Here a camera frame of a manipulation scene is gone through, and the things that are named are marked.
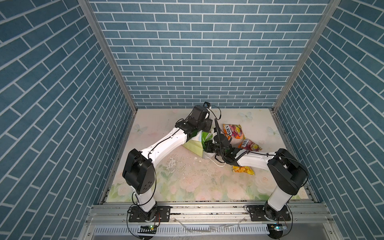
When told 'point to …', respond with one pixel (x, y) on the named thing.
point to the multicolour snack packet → (248, 144)
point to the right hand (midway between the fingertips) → (202, 141)
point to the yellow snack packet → (244, 169)
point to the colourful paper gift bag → (194, 145)
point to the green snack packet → (206, 136)
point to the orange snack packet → (234, 130)
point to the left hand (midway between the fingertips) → (209, 120)
